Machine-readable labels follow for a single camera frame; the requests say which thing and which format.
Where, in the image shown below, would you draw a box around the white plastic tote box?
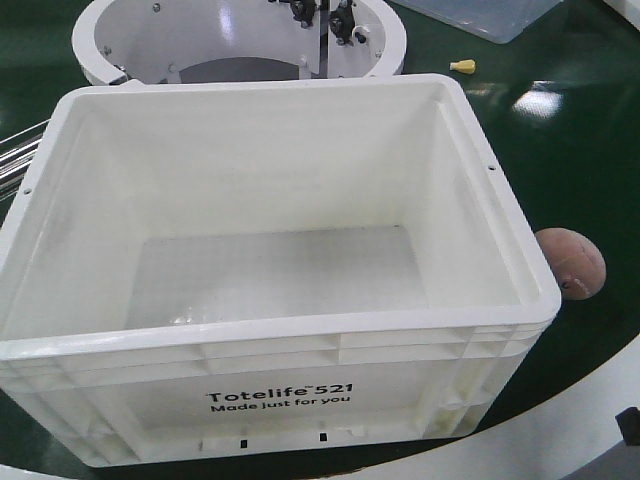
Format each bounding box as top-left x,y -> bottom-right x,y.
1,74 -> 561,467

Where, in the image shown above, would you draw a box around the small yellow cone object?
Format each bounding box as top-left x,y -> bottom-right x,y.
449,59 -> 476,75

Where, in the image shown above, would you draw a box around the clear plastic container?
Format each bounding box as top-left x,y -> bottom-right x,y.
397,0 -> 560,44

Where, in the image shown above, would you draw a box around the metal rods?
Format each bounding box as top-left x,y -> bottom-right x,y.
1,119 -> 49,200

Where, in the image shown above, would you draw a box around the black object at edge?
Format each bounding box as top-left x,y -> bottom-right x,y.
615,407 -> 640,446

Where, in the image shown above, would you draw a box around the white round robot base ring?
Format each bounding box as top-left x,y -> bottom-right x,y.
71,0 -> 407,87

